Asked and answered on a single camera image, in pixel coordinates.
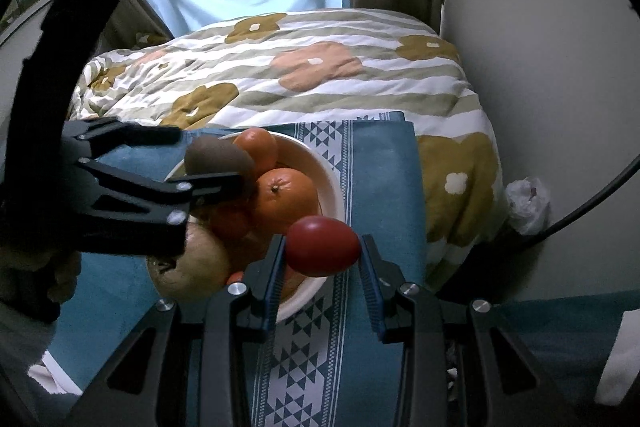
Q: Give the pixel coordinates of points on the white bowl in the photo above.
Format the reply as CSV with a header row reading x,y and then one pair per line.
x,y
330,187

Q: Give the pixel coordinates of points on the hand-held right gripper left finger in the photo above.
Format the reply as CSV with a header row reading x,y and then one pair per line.
x,y
276,277

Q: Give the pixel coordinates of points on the white cloth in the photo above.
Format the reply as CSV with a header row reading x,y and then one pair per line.
x,y
620,357

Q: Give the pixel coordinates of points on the teal triangle-pattern towel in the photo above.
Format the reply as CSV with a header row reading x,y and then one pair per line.
x,y
380,187

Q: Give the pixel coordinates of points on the floral striped duvet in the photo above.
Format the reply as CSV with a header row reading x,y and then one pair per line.
x,y
350,107

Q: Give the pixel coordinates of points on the large orange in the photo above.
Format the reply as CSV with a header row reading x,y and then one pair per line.
x,y
285,202

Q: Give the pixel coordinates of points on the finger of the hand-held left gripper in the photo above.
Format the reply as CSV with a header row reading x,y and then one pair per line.
x,y
125,132
215,186

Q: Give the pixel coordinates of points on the teal patterned tablecloth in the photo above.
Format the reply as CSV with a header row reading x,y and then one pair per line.
x,y
110,297

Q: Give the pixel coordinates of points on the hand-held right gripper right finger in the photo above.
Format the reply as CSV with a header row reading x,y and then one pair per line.
x,y
372,297

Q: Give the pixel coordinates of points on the red tomato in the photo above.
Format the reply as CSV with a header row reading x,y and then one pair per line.
x,y
324,247

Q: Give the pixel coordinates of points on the medium orange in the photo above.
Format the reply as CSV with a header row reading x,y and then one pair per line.
x,y
260,149

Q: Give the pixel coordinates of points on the white plastic bag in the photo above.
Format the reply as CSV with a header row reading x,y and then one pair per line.
x,y
527,202

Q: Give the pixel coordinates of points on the brown kiwi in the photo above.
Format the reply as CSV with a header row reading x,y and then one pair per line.
x,y
220,159

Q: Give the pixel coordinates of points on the large beige wrinkled apple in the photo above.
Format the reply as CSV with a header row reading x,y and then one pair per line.
x,y
200,257

